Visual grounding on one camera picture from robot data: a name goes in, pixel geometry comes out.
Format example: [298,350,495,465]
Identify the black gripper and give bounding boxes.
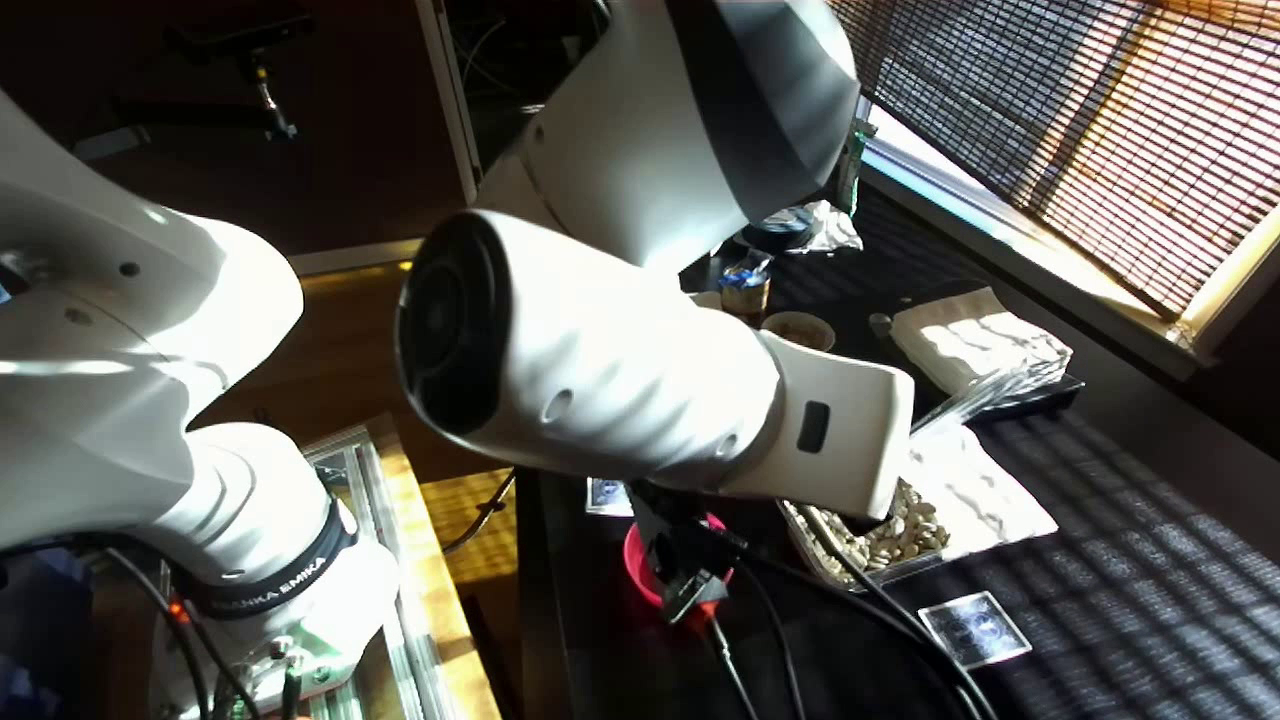
[623,479,738,594]

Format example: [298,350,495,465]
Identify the pink plastic bowl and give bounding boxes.
[615,513,735,621]

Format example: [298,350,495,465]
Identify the small dark snack bowl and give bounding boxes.
[759,308,844,358]

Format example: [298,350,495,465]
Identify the white face-up playing card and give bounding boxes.
[578,472,638,523]

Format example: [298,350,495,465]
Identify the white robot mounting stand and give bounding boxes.
[136,415,504,720]

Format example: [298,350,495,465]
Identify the black and white photo card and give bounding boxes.
[914,590,1039,676]

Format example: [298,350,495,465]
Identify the single flat white napkin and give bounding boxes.
[891,426,1062,564]

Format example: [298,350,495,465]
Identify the crumpled foil snack bag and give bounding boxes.
[771,195,873,265]

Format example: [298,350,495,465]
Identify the white square box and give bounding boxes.
[887,285,1079,410]

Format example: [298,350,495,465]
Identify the black tray under napkins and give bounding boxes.
[983,378,1092,426]

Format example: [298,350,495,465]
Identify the narrow wooden window blind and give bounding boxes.
[833,0,1280,330]

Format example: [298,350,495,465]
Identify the black floor cable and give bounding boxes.
[445,467,524,562]

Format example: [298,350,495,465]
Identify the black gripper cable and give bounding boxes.
[701,529,1009,720]

